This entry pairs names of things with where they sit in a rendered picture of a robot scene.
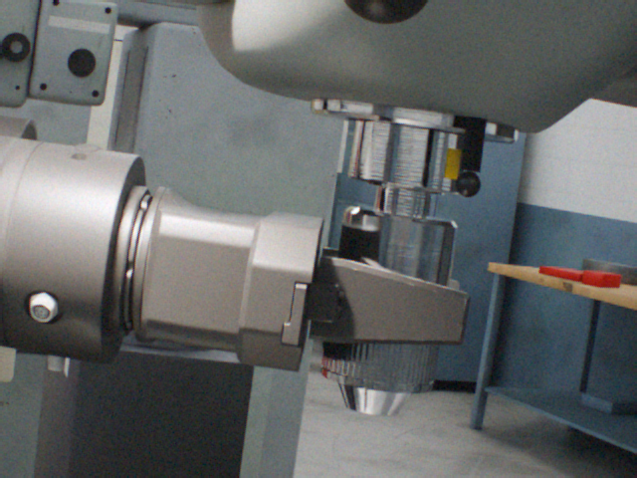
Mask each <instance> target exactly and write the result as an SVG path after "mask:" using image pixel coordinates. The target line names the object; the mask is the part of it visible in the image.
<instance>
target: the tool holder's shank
mask: <svg viewBox="0 0 637 478"><path fill-rule="evenodd" d="M367 183H368V184H373V185H379V186H378V187H376V195H375V202H374V208H375V210H377V211H382V212H388V213H395V214H402V215H410V216H417V217H428V216H430V212H431V205H432V197H433V195H431V194H440V195H443V193H440V192H433V191H426V190H417V189H410V187H403V186H395V185H388V184H381V183H374V182H367Z"/></svg>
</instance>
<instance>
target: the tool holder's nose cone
mask: <svg viewBox="0 0 637 478"><path fill-rule="evenodd" d="M338 384H339V388H340V391H341V394H342V397H343V400H344V403H345V406H346V407H347V408H349V409H352V410H355V411H359V412H363V413H369V414H375V415H396V414H398V413H399V411H400V410H401V408H402V407H404V405H405V403H406V402H407V400H408V399H409V398H410V396H411V395H412V393H401V392H389V391H381V390H373V389H367V388H362V387H357V386H351V385H347V384H343V383H340V382H339V383H338Z"/></svg>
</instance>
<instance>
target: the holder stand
mask: <svg viewBox="0 0 637 478"><path fill-rule="evenodd" d="M48 363H49V362H48V355H46V361H45V369H44V374H45V378H44V385H43V393H42V401H41V409H40V416H39V418H40V424H39V432H38V439H37V447H36V455H35V462H34V463H35V470H34V478H239V477H240V470H241V463H242V456H243V449H244V441H245V433H246V426H247V419H248V412H249V405H250V398H251V391H252V383H253V375H254V366H253V365H247V364H244V363H240V362H239V360H238V359H237V354H235V353H229V352H221V351H214V350H208V348H200V347H193V346H188V345H180V344H174V343H167V342H160V341H158V340H155V342H154V343H152V344H151V345H147V344H146V343H139V342H137V341H136V339H135V336H134V331H131V332H130V334H129V335H128V336H127V337H125V338H123V341H122V344H121V346H120V349H119V351H118V353H117V355H116V357H115V359H114V360H113V363H112V364H110V365H106V364H103V363H96V362H89V361H83V360H76V359H70V358H66V361H65V364H64V365H63V367H64V368H63V370H62V371H53V370H49V369H48Z"/></svg>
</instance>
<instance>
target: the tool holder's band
mask: <svg viewBox="0 0 637 478"><path fill-rule="evenodd" d="M341 230H342V231H345V232H350V233H354V234H359V235H365V236H371V237H377V238H384V240H390V241H397V242H405V243H413V244H421V245H430V246H440V247H454V246H455V244H456V236H457V230H458V228H457V225H456V224H455V223H454V222H453V220H449V219H444V218H438V217H432V216H428V217H417V216H410V215H402V214H395V213H388V212H382V211H377V210H375V209H374V208H365V206H354V205H349V206H348V207H346V209H344V210H343V215H342V222H341Z"/></svg>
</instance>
